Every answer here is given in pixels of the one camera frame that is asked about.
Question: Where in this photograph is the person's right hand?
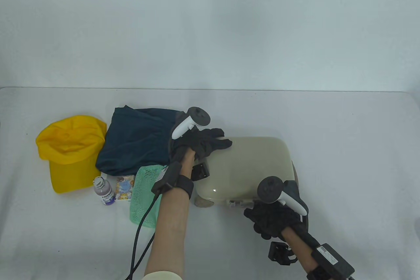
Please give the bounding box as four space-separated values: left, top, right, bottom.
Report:
244 201 311 241

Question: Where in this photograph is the person's left hand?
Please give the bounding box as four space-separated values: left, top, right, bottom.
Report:
169 128 233 162

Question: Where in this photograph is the beige hard-shell suitcase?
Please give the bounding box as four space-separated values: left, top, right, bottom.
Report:
192 136 298 209

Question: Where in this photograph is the green mesh bag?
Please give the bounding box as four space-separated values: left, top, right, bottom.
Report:
130 164 170 229

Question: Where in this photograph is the small floral tissue packet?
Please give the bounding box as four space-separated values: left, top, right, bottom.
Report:
115 175 135 202

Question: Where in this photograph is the small purple liquid bottle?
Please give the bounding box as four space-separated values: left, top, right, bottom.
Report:
94 177 116 207

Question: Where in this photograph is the person's left forearm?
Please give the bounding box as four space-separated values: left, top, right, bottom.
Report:
143 149 198 275

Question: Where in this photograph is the black wrist sensor box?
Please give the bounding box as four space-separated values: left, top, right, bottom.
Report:
151 162 183 195
310 243 356 278

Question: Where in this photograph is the dark teal folded garment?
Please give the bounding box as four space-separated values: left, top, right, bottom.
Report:
95 105 184 177

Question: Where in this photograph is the yellow baseball cap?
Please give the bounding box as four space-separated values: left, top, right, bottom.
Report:
35 115 107 194

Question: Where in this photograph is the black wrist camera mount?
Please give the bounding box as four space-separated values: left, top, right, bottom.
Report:
191 162 210 182
268 242 298 266

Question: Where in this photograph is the black wrist strap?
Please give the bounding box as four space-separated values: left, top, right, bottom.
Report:
307 269 332 280
177 175 195 199

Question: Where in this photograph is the black cable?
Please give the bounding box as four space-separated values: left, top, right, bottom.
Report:
125 191 164 280

